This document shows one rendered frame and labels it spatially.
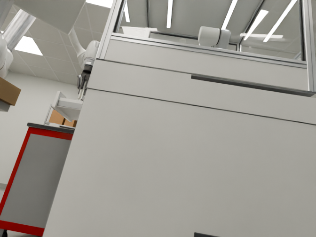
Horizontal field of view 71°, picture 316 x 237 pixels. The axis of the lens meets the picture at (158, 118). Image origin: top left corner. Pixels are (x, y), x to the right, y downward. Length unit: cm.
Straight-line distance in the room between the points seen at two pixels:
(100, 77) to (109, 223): 56
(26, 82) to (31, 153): 511
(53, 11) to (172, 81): 50
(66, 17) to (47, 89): 561
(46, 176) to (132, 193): 91
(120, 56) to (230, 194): 71
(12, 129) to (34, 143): 468
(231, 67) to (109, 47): 54
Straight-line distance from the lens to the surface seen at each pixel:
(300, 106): 107
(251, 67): 106
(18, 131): 633
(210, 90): 95
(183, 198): 83
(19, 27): 182
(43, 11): 92
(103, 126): 89
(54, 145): 167
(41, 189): 165
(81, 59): 177
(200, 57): 102
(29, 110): 640
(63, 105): 146
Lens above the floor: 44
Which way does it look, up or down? 19 degrees up
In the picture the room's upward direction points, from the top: 10 degrees clockwise
